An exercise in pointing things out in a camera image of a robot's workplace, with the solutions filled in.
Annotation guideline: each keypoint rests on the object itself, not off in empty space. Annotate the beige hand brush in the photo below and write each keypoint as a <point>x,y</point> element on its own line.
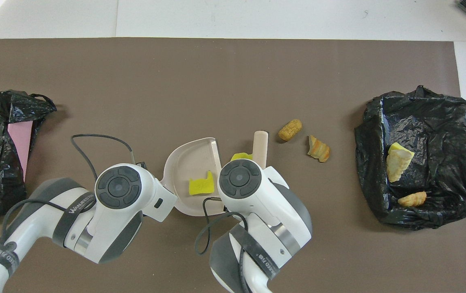
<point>260,146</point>

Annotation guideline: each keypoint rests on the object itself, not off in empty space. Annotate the beige plastic dustpan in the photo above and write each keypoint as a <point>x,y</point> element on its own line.
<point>196,158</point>

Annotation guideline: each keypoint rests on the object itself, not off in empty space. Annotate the notched yellow sponge piece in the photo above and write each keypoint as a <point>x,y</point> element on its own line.
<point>201,186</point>

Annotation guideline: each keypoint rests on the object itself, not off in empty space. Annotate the brown cork-like nugget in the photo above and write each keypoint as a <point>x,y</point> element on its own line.
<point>290,130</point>

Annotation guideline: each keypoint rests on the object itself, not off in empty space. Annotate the striped brown croissant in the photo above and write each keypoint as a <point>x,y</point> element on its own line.
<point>318,149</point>

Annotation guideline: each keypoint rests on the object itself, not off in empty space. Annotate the pale bread chunk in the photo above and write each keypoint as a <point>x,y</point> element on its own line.
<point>397,165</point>

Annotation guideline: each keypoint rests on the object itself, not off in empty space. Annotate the small yellow sponge piece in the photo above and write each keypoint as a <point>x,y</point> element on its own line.
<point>399,146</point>

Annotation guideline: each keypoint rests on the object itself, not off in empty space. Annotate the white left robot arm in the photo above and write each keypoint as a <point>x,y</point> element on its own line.
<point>106,219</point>

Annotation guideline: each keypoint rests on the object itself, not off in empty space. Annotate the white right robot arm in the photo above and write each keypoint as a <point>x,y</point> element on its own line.
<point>265,211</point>

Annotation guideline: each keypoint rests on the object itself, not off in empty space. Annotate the open black bag lined bin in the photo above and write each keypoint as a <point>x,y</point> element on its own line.
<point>440,134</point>

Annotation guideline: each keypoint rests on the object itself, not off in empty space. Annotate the pink plastic bin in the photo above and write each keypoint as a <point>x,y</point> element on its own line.
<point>20,142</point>

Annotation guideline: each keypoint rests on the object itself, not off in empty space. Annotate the brown table mat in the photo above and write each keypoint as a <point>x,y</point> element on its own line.
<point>216,81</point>

